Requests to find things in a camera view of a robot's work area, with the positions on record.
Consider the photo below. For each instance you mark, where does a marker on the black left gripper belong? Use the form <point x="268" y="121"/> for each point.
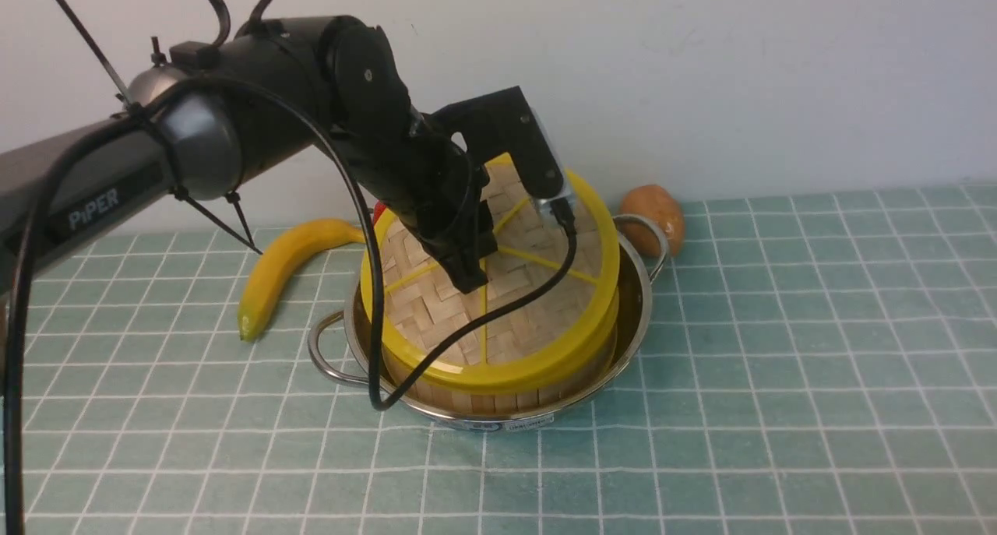
<point x="408" y="161"/>

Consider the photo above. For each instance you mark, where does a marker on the bamboo steamer basket yellow rim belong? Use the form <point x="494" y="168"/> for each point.
<point x="533" y="356"/>

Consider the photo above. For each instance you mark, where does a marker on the bamboo steamer lid yellow rim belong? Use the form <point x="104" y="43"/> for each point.
<point x="530" y="248"/>

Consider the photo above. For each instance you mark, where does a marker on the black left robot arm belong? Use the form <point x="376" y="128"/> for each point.
<point x="214" y="117"/>

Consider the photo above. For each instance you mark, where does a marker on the stainless steel pot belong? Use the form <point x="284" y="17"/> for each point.
<point x="633" y="320"/>

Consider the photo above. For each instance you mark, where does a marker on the red bell pepper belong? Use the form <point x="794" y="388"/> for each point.
<point x="377" y="212"/>

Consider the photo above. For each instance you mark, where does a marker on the yellow banana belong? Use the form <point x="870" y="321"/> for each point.
<point x="279" y="262"/>

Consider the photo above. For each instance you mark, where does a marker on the brown potato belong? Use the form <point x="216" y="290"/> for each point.
<point x="657" y="204"/>

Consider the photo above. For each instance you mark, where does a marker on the green checkered tablecloth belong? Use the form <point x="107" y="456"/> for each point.
<point x="816" y="364"/>

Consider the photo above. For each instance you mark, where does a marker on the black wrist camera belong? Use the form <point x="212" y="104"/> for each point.
<point x="503" y="122"/>

